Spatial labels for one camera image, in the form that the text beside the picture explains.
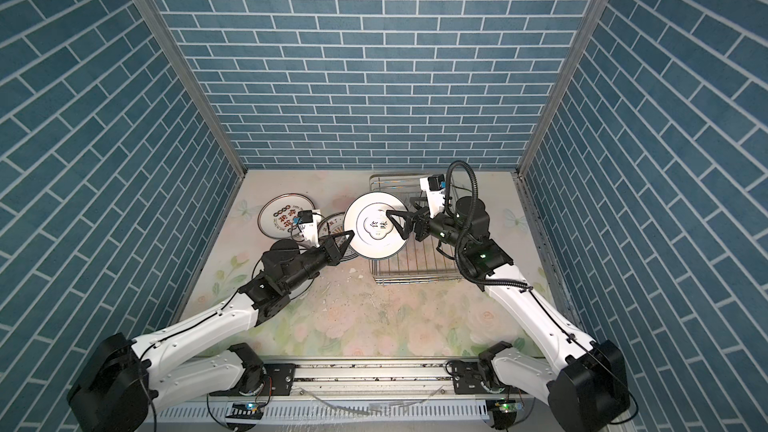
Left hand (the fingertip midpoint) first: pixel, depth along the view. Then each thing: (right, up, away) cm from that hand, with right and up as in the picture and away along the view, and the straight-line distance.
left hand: (356, 236), depth 74 cm
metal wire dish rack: (+17, -11, +19) cm, 28 cm away
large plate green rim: (-33, +3, +31) cm, 45 cm away
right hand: (+10, +8, -4) cm, 14 cm away
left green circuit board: (-26, -42, -2) cm, 50 cm away
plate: (+5, 0, +3) cm, 5 cm away
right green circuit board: (+37, -41, -4) cm, 55 cm away
